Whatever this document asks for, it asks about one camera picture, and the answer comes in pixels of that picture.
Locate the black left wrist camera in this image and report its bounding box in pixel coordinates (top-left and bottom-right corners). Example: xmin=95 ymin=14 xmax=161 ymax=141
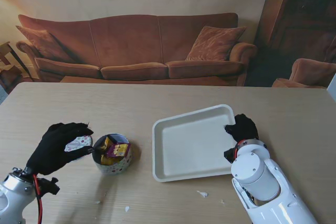
xmin=36 ymin=177 xmax=61 ymax=196

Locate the wooden side chair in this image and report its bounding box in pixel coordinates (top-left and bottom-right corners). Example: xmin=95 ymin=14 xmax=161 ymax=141
xmin=0 ymin=41 xmax=35 ymax=88

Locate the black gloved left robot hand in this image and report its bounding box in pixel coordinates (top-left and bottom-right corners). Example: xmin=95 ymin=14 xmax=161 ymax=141
xmin=26 ymin=122 xmax=95 ymax=176

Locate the black and orange cookie packet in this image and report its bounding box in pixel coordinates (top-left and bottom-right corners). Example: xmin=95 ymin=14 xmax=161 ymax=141
xmin=93 ymin=135 xmax=112 ymax=154

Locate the round polka dot box lid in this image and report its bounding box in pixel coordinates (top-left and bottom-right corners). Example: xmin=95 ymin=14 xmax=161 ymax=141
xmin=64 ymin=134 xmax=94 ymax=161

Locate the beige rectangular tray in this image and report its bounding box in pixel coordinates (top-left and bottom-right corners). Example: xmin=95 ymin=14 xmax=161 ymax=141
xmin=152 ymin=104 xmax=241 ymax=184

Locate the patterned red sofa cushion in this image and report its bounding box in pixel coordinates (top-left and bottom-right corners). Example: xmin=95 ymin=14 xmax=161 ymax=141
xmin=185 ymin=26 xmax=247 ymax=61

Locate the red black left arm cable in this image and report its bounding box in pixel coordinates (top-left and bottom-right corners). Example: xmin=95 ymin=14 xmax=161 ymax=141
xmin=33 ymin=173 xmax=44 ymax=224

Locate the red brown armchair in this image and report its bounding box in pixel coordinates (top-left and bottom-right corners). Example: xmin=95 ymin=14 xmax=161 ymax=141
xmin=271 ymin=58 xmax=336 ymax=89

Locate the dark wooden cabinet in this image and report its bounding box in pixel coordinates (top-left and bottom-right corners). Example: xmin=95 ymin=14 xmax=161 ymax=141
xmin=258 ymin=0 xmax=336 ymax=62

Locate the purple cookie packet yellow print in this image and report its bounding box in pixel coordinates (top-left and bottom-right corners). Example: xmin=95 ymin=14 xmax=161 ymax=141
xmin=104 ymin=143 xmax=131 ymax=158

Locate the round polka dot cookie box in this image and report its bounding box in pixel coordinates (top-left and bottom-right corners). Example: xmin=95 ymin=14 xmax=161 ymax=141
xmin=91 ymin=133 xmax=133 ymax=176

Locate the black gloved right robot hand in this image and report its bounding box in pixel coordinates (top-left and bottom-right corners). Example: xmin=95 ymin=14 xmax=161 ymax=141
xmin=224 ymin=113 xmax=259 ymax=143

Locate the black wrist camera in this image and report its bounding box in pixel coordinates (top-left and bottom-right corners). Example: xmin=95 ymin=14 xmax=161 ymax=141
xmin=223 ymin=148 xmax=238 ymax=164
xmin=36 ymin=177 xmax=61 ymax=196

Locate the plain red sofa cushion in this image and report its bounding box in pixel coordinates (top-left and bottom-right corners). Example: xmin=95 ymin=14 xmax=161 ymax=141
xmin=16 ymin=26 xmax=71 ymax=61

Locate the red brown sofa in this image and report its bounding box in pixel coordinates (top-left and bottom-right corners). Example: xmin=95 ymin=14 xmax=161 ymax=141
xmin=16 ymin=13 xmax=258 ymax=87

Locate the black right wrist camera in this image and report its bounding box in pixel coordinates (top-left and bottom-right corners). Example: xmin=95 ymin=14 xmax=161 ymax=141
xmin=223 ymin=148 xmax=238 ymax=164

